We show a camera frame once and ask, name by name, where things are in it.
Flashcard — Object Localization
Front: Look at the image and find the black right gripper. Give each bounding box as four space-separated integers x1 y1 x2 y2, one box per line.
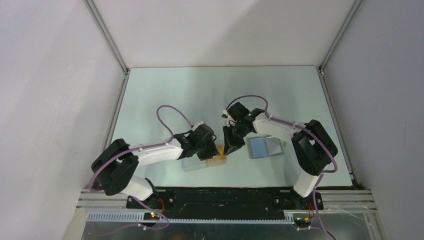
223 123 250 155

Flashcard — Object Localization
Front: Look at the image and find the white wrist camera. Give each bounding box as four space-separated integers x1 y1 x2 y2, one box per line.
191 120 204 130
221 109 230 119

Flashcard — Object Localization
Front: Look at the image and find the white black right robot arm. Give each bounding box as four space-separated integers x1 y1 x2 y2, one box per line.
222 102 338 209

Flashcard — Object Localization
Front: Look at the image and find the aluminium frame rail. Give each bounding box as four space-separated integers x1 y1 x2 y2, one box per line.
77 187 377 224

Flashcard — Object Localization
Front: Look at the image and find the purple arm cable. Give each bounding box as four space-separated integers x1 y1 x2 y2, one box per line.
225 95 338 240
87 104 194 193

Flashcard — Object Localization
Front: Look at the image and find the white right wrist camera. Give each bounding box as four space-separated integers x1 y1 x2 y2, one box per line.
221 109 230 119

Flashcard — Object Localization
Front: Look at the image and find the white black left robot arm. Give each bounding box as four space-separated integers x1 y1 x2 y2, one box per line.
89 121 219 208

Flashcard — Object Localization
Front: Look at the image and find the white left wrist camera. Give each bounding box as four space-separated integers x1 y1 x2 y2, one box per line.
191 120 204 130

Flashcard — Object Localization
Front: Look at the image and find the clear plastic tray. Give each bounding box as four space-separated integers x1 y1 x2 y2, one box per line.
181 140 228 172

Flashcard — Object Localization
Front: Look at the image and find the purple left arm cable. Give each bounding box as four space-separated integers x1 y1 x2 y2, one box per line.
87 104 194 193

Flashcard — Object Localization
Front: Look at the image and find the orange VIP card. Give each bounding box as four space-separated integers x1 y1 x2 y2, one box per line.
206 145 227 168

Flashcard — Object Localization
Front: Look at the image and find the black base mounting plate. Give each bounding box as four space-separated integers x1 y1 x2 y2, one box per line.
146 187 324 221

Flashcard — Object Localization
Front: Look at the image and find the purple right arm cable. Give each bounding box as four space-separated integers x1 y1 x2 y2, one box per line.
225 95 338 240

